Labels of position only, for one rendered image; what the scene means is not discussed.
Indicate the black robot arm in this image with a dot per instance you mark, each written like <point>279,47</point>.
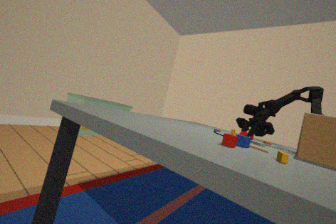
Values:
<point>274,106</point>

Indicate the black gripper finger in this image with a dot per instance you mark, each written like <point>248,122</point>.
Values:
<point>244,126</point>
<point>256,128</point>

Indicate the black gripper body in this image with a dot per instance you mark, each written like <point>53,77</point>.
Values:
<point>257,118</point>

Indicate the blue block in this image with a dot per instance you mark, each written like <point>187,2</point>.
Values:
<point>243,141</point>

